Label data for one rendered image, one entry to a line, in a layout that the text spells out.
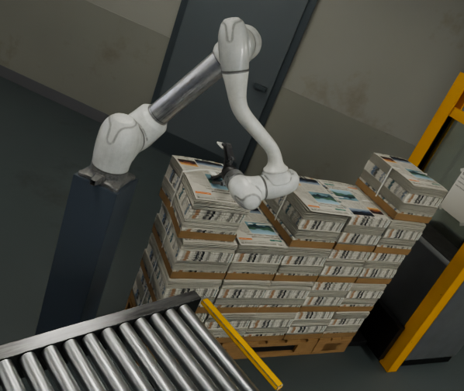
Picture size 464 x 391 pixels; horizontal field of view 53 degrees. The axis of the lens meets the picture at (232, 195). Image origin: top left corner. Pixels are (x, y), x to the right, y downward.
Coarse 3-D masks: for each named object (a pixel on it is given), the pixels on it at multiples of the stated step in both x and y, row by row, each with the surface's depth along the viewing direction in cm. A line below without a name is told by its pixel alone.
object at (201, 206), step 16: (192, 192) 201; (208, 192) 203; (224, 192) 209; (176, 208) 212; (192, 208) 199; (208, 208) 202; (224, 208) 205; (240, 208) 208; (192, 224) 206; (208, 224) 210; (224, 224) 213
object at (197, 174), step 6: (186, 168) 214; (180, 174) 214; (186, 174) 210; (192, 174) 213; (198, 174) 214; (204, 174) 217; (216, 174) 221; (180, 180) 214; (222, 180) 218; (180, 186) 212; (174, 192) 217; (174, 198) 216
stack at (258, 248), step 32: (160, 224) 236; (256, 224) 245; (160, 256) 233; (192, 256) 215; (224, 256) 223; (256, 256) 232; (288, 256) 241; (320, 256) 250; (352, 256) 261; (160, 288) 228; (192, 288) 227; (224, 288) 235; (256, 288) 244; (288, 288) 254; (320, 288) 266; (256, 320) 260; (288, 320) 271; (320, 320) 283; (256, 352) 281; (288, 352) 291
